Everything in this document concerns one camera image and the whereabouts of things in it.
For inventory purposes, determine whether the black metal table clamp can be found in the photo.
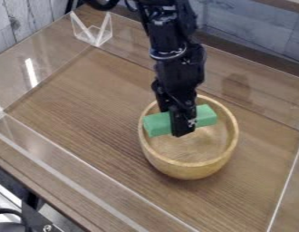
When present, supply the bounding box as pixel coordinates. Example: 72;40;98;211
0;167;63;232

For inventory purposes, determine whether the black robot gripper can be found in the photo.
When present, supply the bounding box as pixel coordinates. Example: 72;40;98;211
150;49;205;137

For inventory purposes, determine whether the green rectangular block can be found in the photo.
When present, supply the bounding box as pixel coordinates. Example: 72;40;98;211
142;104;217;138

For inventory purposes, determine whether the black cable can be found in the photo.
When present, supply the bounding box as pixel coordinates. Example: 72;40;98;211
0;208;24;221

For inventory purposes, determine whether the clear acrylic tray wall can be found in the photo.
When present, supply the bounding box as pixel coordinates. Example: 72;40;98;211
0;107;198;232

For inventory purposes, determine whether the clear acrylic corner bracket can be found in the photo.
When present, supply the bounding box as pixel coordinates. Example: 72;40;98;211
70;12;111;47

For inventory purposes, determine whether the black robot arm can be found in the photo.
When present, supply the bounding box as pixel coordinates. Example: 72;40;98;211
83;0;205;137

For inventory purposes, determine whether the wooden bowl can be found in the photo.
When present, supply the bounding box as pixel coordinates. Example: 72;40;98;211
137;95;239;180

